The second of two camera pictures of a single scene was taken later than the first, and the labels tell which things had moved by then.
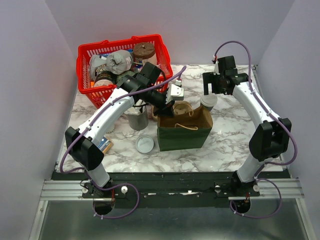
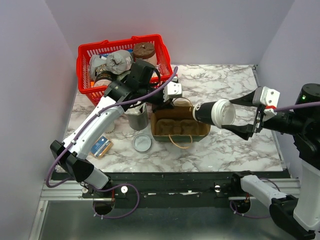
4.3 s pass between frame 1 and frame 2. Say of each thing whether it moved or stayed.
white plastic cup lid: moved
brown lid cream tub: stayed
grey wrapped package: stayed
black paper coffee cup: moved
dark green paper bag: moved
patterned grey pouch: stayed
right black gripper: moved
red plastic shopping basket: stayed
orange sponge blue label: stayed
